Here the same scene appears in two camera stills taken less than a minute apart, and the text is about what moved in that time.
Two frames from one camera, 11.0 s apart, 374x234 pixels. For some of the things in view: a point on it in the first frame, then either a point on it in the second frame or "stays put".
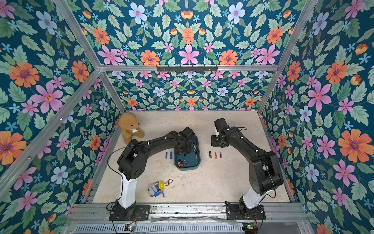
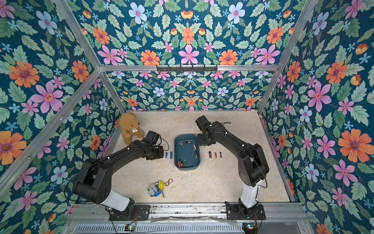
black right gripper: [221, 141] -> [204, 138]
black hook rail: [186, 68] stays put
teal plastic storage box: [189, 161] stays put
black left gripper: [188, 151] -> [160, 155]
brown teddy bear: [129, 126] stays put
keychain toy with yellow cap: [155, 188] stays put
